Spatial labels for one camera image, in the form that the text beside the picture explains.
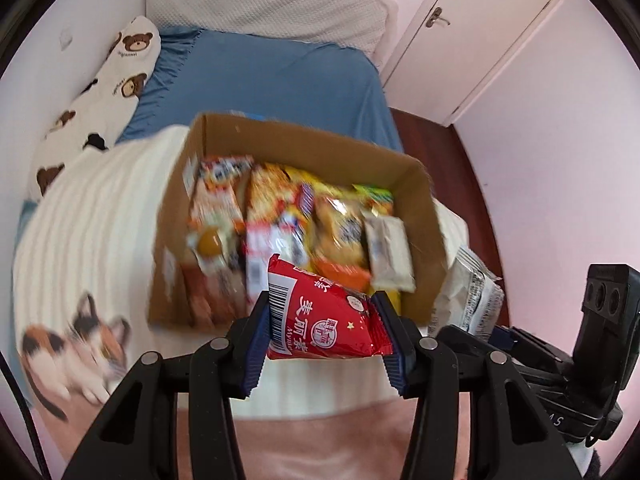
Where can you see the printed cardboard box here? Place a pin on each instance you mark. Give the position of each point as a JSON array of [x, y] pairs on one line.
[[170, 220]]

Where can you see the pile of mixed snacks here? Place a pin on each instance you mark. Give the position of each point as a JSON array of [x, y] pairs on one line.
[[300, 210]]

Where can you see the bed with blue sheet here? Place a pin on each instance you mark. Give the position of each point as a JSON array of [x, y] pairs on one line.
[[275, 85]]

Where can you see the white grey snack packet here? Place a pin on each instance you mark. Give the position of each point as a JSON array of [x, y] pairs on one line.
[[465, 290]]

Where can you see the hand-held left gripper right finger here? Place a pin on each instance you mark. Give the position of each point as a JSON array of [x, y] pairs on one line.
[[396, 347]]

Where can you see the white door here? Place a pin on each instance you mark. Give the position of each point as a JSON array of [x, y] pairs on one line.
[[475, 35]]

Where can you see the grey quilted pillow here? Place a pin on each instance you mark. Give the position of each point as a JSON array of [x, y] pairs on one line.
[[265, 5]]

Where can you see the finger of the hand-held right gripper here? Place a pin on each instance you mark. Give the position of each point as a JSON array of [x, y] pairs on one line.
[[465, 337], [502, 337]]

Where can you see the bear print long pillow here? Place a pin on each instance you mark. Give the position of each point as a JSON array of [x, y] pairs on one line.
[[100, 100]]

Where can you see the red snack packet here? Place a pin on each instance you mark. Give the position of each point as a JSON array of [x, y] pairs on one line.
[[325, 320]]

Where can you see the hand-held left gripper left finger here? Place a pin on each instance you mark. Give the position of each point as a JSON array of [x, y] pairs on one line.
[[257, 347]]

